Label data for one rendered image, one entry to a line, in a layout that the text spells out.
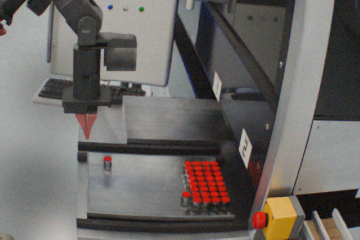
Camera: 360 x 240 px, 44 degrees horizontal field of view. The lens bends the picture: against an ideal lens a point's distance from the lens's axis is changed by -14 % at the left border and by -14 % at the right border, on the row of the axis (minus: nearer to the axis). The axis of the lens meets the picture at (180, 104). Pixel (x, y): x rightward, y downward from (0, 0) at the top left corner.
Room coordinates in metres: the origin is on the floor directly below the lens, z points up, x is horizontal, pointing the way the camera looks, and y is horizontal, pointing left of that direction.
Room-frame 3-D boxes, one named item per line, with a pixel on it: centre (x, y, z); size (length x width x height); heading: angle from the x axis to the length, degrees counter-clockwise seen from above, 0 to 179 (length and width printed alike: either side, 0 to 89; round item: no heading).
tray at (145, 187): (0.99, 0.03, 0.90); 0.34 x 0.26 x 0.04; 101
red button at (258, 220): (0.78, -0.20, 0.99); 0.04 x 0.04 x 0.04; 11
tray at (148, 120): (1.34, -0.01, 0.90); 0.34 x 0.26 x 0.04; 101
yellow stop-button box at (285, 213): (0.79, -0.24, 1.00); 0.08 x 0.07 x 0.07; 101
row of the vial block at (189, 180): (1.00, -0.05, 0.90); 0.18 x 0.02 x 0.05; 10
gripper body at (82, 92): (0.88, 0.19, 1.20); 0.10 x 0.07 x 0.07; 100
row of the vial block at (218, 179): (1.02, -0.12, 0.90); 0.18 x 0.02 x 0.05; 10
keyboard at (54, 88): (1.63, 0.33, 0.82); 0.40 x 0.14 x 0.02; 90
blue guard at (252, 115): (1.85, -0.01, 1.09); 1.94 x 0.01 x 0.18; 11
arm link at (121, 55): (0.90, 0.15, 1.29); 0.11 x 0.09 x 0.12; 100
